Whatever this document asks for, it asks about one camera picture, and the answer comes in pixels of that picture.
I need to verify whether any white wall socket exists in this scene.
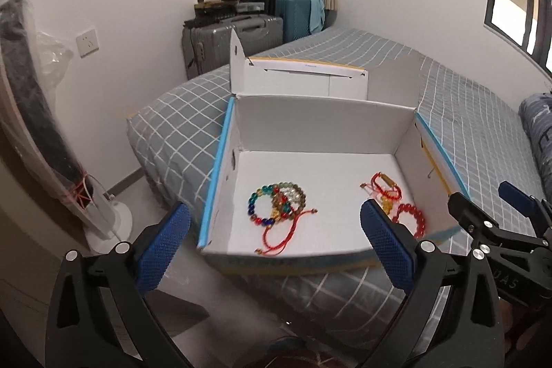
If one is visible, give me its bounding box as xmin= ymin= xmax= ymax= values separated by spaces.
xmin=76 ymin=29 xmax=99 ymax=58

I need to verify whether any white standing fan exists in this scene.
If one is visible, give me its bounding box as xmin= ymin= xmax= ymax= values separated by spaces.
xmin=83 ymin=175 xmax=133 ymax=254

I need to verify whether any red cord bracelet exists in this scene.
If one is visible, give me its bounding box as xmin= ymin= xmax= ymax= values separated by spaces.
xmin=359 ymin=171 xmax=403 ymax=203
xmin=253 ymin=207 xmax=319 ymax=257

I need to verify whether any teal suitcase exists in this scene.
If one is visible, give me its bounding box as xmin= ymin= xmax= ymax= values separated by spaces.
xmin=274 ymin=0 xmax=326 ymax=43

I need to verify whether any pink white bead bracelet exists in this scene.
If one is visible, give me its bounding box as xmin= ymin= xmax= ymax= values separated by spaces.
xmin=279 ymin=185 xmax=303 ymax=205

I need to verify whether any plastic wrapped black item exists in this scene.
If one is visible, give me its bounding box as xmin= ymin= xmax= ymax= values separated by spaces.
xmin=1 ymin=0 xmax=93 ymax=216

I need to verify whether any blue patterned rolled duvet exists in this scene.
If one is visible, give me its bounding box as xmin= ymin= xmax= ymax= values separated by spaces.
xmin=518 ymin=92 xmax=552 ymax=202

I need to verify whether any grey checked bed sheet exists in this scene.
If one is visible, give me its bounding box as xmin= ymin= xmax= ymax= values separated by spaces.
xmin=127 ymin=28 xmax=543 ymax=349

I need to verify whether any red bead bracelet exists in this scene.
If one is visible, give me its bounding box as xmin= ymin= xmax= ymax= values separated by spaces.
xmin=391 ymin=202 xmax=428 ymax=239

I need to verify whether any white blue cardboard box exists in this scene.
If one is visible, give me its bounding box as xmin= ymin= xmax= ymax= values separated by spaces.
xmin=197 ymin=37 xmax=466 ymax=276

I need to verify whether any person right hand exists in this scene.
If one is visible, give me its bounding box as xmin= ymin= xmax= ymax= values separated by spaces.
xmin=500 ymin=299 xmax=551 ymax=368

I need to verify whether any grey hard suitcase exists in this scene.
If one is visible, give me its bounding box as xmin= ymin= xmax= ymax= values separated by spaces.
xmin=181 ymin=15 xmax=284 ymax=79

